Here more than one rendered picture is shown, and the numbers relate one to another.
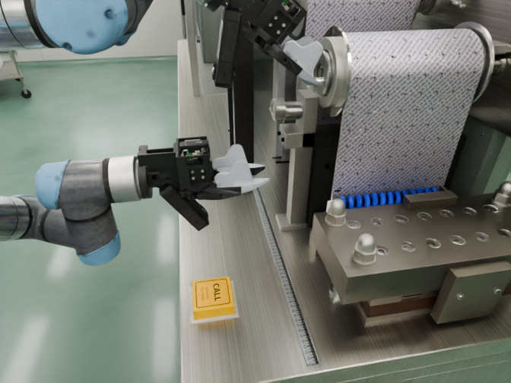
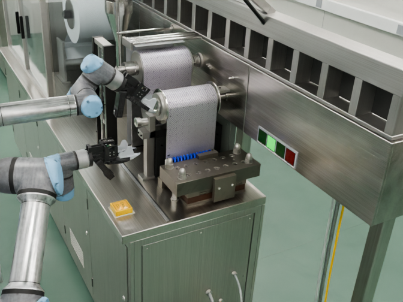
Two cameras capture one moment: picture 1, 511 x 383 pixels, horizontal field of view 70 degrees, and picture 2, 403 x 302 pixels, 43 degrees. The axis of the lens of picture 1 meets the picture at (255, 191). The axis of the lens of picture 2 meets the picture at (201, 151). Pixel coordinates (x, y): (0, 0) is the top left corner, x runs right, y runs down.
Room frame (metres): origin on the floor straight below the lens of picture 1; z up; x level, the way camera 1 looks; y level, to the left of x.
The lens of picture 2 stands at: (-1.25, 0.38, 2.09)
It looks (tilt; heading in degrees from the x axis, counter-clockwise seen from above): 28 degrees down; 340
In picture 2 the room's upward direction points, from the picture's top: 3 degrees clockwise
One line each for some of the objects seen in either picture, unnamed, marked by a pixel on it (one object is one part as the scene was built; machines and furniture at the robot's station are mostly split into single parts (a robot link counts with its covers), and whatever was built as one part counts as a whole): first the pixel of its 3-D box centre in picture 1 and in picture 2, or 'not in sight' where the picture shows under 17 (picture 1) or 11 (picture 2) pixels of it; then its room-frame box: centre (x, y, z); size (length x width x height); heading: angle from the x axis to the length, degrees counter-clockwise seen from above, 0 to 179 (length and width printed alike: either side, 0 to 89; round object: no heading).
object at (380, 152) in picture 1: (396, 157); (191, 138); (0.60, -0.26, 1.10); 0.23 x 0.01 x 0.18; 100
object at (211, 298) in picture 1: (212, 297); (121, 207); (0.44, 0.08, 0.91); 0.07 x 0.07 x 0.02; 10
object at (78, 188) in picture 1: (79, 185); (62, 163); (0.50, 0.29, 1.11); 0.11 x 0.08 x 0.09; 100
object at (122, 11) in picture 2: not in sight; (118, 5); (1.36, -0.10, 1.50); 0.14 x 0.14 x 0.06
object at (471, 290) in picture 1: (471, 293); (224, 187); (0.40, -0.35, 0.96); 0.10 x 0.03 x 0.11; 100
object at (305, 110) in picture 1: (293, 166); (146, 147); (0.66, -0.08, 1.05); 0.06 x 0.05 x 0.31; 100
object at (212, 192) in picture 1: (214, 188); (118, 159); (0.51, 0.07, 1.09); 0.09 x 0.05 x 0.02; 91
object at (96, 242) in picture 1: (86, 229); (59, 185); (0.50, 0.30, 1.01); 0.11 x 0.08 x 0.11; 73
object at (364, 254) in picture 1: (366, 246); (182, 172); (0.41, -0.17, 1.05); 0.04 x 0.04 x 0.04
